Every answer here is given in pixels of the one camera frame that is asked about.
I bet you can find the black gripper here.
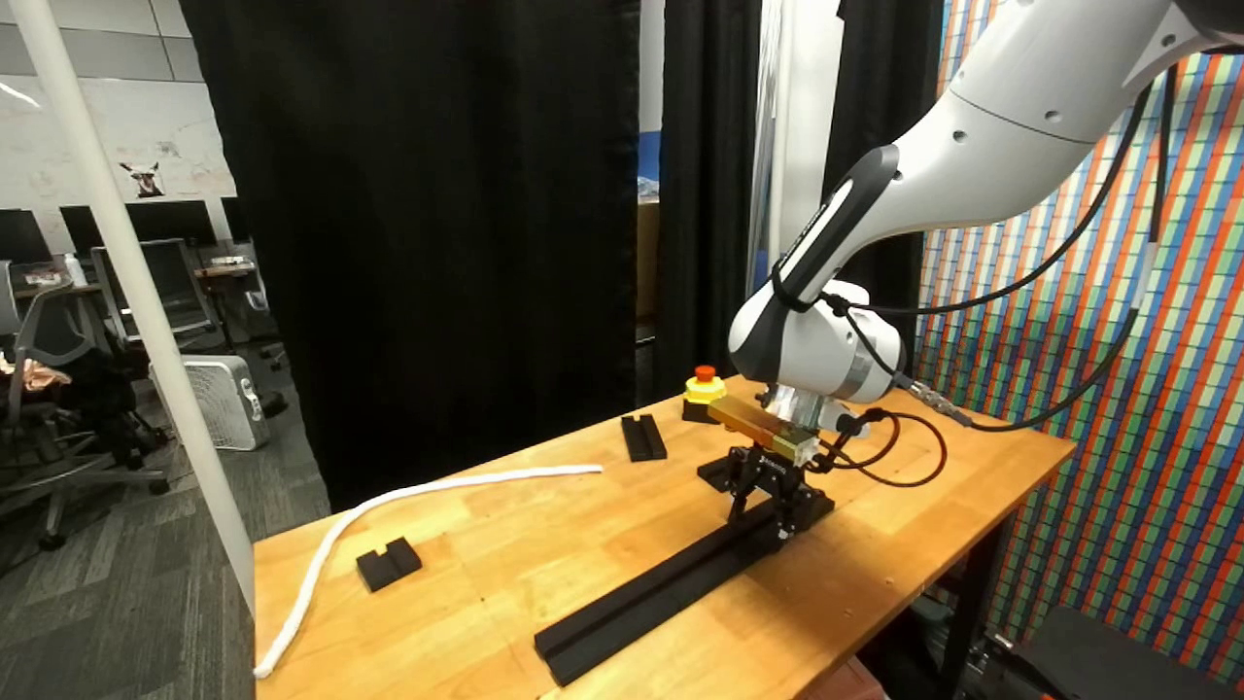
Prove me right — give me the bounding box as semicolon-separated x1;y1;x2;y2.
699;446;813;544

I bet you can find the black long pad front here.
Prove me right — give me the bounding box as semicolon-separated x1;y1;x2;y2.
534;592;644;684

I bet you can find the black long pad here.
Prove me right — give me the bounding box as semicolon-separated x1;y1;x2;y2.
534;592;644;684
642;537;746;615

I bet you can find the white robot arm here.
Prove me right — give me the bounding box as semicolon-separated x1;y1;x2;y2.
717;0;1244;542

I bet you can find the yellow red emergency button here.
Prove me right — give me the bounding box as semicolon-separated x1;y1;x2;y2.
685;366;727;426

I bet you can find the black small pad far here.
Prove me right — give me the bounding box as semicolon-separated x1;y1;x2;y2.
624;415;664;465

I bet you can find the black small pad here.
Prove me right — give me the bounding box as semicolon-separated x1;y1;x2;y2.
359;537;423;592
624;415;664;465

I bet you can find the black small pad left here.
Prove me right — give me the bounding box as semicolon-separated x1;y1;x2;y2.
359;537;423;592

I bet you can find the black curtain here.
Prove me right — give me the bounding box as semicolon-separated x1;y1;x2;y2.
178;0;638;511

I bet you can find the office chair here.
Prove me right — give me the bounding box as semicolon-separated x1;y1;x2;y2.
0;284;173;549

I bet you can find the white diagonal pole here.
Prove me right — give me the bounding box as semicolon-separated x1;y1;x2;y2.
9;0;257;609

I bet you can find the black table leg frame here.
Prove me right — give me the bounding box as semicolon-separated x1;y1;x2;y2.
889;527;1009;700

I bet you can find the white rope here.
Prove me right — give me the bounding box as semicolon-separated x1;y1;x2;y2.
253;465;611;681

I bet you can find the colourful patterned wall panel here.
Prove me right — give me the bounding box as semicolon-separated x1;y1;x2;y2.
914;55;1244;689

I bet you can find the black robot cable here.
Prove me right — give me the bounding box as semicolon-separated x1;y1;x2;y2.
771;64;1181;494

